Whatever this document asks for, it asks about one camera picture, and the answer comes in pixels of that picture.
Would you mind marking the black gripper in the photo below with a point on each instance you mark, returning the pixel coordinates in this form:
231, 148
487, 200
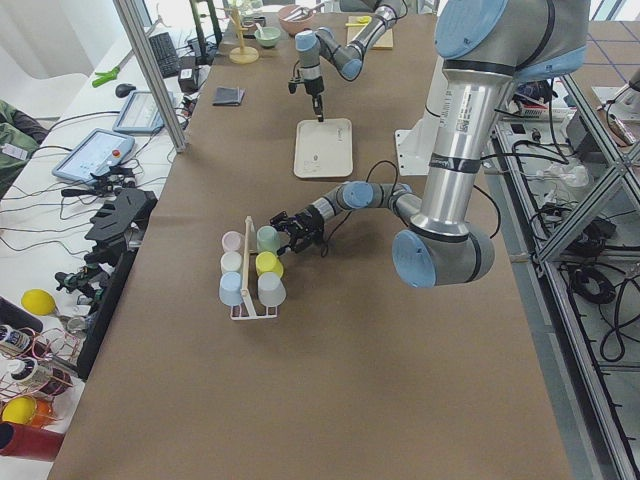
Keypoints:
314, 87
309, 218

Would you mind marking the green cup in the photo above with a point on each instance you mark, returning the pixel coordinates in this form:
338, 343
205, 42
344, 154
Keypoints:
268, 239

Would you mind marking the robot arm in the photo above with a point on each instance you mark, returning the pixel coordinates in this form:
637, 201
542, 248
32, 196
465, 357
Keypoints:
348, 59
488, 48

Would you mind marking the yellow cup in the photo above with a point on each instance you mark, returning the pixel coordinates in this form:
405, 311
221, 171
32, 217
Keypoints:
268, 262

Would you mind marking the cream rabbit tray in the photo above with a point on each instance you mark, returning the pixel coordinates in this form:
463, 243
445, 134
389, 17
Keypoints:
323, 149

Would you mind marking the pink cup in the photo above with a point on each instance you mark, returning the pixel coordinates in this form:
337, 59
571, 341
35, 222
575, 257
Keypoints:
232, 241

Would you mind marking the grey cup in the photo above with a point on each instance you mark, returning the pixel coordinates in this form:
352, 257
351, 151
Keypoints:
271, 291

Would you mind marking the cream white cup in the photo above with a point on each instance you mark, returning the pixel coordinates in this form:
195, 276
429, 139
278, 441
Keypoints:
231, 261

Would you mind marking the light blue cup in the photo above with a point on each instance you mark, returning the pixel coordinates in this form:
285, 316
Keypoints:
230, 289

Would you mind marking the pink bowl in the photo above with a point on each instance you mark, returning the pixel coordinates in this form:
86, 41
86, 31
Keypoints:
294, 18

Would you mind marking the green bowl with spoon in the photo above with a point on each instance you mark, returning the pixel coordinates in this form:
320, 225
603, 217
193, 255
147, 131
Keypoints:
266, 36

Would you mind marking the wooden mug tree stand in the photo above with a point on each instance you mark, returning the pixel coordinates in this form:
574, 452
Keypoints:
241, 54

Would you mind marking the folded grey cloth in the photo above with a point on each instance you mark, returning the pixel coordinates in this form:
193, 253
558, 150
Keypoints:
228, 96

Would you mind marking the black keyboard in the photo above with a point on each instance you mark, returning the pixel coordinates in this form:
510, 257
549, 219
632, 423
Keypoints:
165, 54

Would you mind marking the black gripper holder stand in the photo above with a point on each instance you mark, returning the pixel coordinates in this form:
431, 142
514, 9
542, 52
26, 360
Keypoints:
114, 218

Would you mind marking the teach pendant tablet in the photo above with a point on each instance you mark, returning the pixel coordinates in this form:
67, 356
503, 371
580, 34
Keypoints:
94, 156
139, 115

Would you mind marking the black computer mouse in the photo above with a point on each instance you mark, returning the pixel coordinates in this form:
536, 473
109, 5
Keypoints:
124, 89

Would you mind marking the yellow lemon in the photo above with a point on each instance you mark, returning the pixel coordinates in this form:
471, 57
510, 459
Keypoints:
38, 302

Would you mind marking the sauce bottle white cap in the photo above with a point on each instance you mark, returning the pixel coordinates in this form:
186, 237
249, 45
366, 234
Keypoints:
14, 342

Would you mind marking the red cylindrical container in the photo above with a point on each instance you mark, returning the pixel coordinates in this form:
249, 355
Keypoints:
26, 442

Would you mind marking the wooden rack handle dowel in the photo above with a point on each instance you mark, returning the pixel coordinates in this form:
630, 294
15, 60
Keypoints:
245, 292

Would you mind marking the white wire cup rack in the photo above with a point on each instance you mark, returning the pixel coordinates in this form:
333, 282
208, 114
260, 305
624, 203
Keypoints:
251, 308

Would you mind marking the aluminium frame post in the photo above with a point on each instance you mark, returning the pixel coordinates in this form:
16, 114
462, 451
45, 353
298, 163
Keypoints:
132, 24

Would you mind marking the green handled tool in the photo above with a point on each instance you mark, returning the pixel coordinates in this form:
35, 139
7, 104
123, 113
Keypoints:
102, 78

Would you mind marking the copper wire basket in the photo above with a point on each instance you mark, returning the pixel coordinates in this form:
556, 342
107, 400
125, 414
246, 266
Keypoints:
21, 406

